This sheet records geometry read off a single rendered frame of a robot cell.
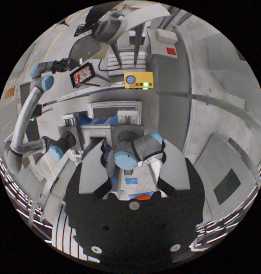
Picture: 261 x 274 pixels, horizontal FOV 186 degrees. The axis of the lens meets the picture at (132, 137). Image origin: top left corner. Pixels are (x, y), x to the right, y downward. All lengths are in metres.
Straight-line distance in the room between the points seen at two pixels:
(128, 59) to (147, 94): 0.73
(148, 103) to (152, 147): 1.28
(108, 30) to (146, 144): 0.71
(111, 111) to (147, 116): 0.64
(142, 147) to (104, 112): 1.13
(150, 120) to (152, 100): 0.37
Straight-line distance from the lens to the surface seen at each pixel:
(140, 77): 0.53
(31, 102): 0.43
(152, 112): 1.67
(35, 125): 2.19
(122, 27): 0.65
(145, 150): 0.41
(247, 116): 0.46
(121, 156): 0.42
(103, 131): 0.74
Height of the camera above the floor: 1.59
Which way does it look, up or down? 62 degrees down
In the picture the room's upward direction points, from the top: 179 degrees clockwise
